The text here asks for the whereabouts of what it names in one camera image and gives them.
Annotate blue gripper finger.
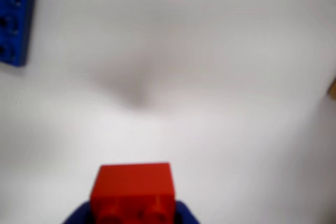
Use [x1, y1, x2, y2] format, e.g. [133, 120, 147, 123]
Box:
[173, 199, 202, 224]
[61, 199, 98, 224]

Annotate blue 8x8 studded plate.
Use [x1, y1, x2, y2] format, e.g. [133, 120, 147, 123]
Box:
[0, 0, 40, 68]

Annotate red 2x2 block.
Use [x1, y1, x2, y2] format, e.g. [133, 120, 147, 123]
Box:
[90, 162, 177, 224]

